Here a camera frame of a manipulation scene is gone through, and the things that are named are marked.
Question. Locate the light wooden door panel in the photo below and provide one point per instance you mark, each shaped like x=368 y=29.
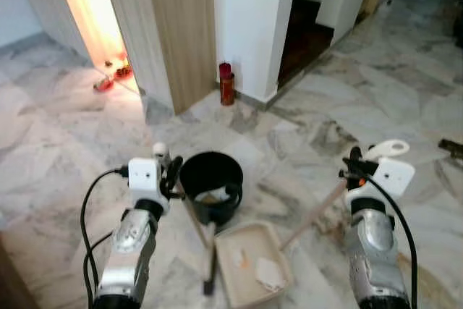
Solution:
x=181 y=34

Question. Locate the black plastic bucket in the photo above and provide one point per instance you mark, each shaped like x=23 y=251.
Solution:
x=210 y=168

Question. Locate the dark wooden staircase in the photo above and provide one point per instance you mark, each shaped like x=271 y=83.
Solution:
x=300 y=41

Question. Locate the red slipper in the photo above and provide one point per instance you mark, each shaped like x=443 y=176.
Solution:
x=123 y=72

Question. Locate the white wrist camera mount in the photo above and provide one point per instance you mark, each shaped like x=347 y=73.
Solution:
x=145 y=175
x=394 y=175

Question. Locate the red canister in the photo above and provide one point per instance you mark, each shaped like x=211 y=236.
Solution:
x=227 y=88

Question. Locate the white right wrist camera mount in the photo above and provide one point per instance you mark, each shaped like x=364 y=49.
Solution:
x=394 y=175

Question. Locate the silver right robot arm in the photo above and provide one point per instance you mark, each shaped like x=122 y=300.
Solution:
x=372 y=251

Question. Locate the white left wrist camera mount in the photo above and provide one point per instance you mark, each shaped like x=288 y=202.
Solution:
x=145 y=175

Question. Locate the white paper tag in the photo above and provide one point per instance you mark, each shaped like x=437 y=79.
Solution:
x=270 y=273

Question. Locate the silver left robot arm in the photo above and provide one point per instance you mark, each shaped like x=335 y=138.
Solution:
x=126 y=251

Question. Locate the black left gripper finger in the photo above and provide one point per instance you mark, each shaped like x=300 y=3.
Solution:
x=180 y=167
x=171 y=168

